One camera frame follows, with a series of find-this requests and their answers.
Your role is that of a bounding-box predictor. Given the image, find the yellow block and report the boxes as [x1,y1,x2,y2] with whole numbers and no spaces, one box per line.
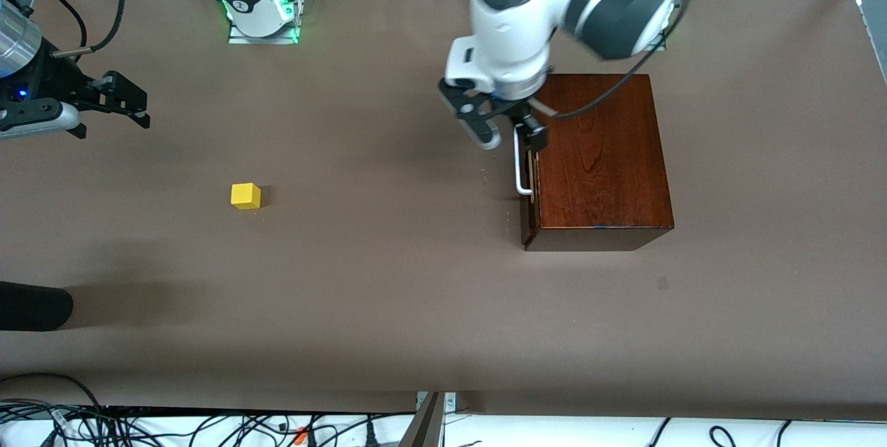
[231,183,262,210]

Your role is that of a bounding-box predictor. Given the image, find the dark brown wooden cabinet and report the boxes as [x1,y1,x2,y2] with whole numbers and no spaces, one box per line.
[521,73,674,252]

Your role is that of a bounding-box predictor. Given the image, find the black ribbed cylinder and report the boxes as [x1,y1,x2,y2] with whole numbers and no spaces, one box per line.
[0,281,74,332]

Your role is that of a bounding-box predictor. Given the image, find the aluminium strut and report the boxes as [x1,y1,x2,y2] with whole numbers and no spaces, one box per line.
[398,392,448,447]

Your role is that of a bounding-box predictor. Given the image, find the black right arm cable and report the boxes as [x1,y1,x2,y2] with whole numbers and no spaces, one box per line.
[0,0,150,61]

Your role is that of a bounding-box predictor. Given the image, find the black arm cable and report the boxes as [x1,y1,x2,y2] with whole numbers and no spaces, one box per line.
[537,0,692,121]
[0,0,150,61]

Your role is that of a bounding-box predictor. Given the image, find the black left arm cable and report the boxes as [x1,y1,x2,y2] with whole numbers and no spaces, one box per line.
[537,0,692,121]

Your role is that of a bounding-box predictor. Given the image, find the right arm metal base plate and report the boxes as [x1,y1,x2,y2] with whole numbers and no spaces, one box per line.
[227,0,303,44]

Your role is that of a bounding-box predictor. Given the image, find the small metal bracket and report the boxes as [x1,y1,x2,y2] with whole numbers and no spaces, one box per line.
[416,392,458,412]

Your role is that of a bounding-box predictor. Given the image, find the black looped cable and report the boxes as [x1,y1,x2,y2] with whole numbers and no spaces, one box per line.
[0,372,105,412]

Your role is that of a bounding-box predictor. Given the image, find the tangled black cables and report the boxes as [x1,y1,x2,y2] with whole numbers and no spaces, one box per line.
[0,398,416,447]

